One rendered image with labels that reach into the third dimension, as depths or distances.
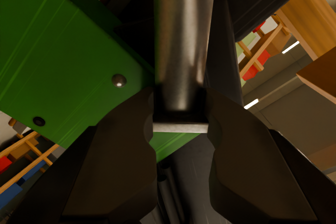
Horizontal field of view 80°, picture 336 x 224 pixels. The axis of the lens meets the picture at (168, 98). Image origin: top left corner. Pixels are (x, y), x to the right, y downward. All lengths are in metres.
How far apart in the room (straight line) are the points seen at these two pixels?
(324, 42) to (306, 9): 0.14
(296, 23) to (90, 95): 0.86
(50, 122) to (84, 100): 0.04
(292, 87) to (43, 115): 7.61
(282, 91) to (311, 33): 6.74
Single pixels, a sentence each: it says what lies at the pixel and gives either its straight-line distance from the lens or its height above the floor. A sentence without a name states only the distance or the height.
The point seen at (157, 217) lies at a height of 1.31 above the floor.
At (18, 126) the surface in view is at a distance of 0.42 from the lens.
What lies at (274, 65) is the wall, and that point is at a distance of 9.53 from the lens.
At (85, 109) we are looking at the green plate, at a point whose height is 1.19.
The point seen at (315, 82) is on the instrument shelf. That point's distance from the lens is 0.64.
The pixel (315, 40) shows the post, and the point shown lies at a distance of 0.98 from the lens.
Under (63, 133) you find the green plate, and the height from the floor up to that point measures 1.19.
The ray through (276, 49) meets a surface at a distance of 4.06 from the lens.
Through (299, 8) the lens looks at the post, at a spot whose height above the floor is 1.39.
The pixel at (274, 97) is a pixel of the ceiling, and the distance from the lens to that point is 7.71.
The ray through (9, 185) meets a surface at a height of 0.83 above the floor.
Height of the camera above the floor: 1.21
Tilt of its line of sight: 7 degrees up
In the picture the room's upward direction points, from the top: 137 degrees clockwise
